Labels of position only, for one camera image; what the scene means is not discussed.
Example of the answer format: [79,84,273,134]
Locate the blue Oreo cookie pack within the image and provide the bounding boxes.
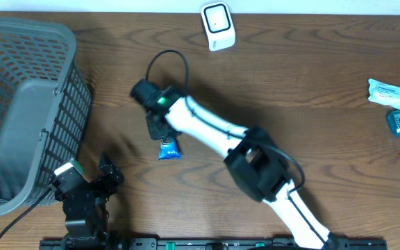
[158,137,181,160]

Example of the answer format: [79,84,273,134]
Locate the mint green wipes pack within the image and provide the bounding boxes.
[368,78,400,110]

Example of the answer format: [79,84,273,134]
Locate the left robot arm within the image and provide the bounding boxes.
[39,152,128,250]

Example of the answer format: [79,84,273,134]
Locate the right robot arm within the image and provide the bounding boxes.
[131,79,340,249]

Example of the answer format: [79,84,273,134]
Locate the white barcode scanner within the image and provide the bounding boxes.
[201,1,236,51]

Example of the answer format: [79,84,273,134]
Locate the grey plastic mesh basket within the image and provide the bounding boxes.
[0,17,92,216]

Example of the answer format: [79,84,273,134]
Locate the left black cable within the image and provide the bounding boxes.
[0,187,53,250]

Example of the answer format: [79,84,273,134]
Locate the black cable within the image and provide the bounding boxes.
[145,49,329,244]
[0,187,53,250]

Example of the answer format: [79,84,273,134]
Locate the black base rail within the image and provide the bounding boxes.
[39,237,388,250]

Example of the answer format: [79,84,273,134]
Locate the right black cable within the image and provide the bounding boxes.
[145,49,329,244]

